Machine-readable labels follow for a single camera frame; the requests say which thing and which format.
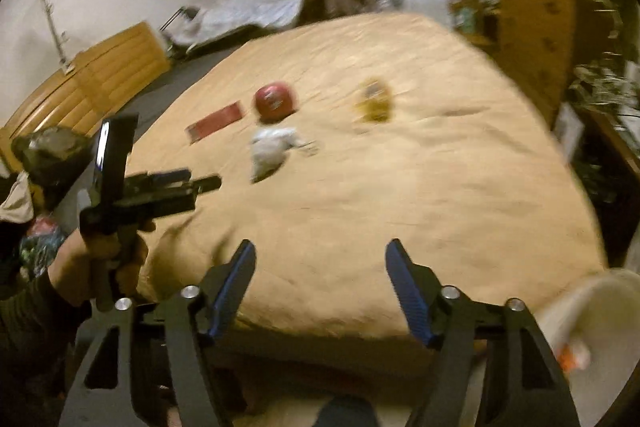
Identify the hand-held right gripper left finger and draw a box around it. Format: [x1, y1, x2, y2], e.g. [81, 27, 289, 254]
[57, 239, 258, 427]

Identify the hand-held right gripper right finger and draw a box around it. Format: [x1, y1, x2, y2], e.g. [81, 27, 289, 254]
[385, 238, 583, 427]

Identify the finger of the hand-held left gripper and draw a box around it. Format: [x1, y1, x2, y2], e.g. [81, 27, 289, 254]
[127, 175, 223, 219]
[124, 168, 193, 194]

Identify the white trash bin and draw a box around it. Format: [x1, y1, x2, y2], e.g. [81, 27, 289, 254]
[535, 267, 640, 427]

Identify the person's left forearm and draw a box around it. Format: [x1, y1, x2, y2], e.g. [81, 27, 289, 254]
[0, 268, 96, 427]

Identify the person's left hand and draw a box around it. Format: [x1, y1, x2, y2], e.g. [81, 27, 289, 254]
[49, 227, 151, 308]

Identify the dark plastic bag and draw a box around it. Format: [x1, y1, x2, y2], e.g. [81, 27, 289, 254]
[11, 126, 95, 210]

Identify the red flat box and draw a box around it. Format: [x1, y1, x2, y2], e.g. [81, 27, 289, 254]
[184, 102, 246, 144]

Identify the grey bed sheet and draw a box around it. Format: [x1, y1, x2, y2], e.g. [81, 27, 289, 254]
[65, 42, 251, 208]

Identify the wooden headboard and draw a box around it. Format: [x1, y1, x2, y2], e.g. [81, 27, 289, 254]
[0, 22, 172, 178]

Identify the beige cloth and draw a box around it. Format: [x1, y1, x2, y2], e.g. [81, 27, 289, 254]
[0, 172, 37, 224]

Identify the colourful printed bag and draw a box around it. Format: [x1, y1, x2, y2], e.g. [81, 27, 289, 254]
[20, 216, 67, 279]

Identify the red round ball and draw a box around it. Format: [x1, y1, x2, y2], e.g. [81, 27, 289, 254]
[254, 82, 299, 124]

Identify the orange crumpled packet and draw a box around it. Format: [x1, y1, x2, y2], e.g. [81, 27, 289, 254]
[557, 339, 594, 373]

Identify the white cloth on rack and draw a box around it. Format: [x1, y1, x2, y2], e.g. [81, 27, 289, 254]
[160, 0, 307, 55]

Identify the wooden drawer chest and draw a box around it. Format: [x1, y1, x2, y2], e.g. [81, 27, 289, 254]
[492, 0, 582, 124]

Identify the tangle of cables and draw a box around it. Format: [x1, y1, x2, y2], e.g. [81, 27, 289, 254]
[570, 0, 640, 208]

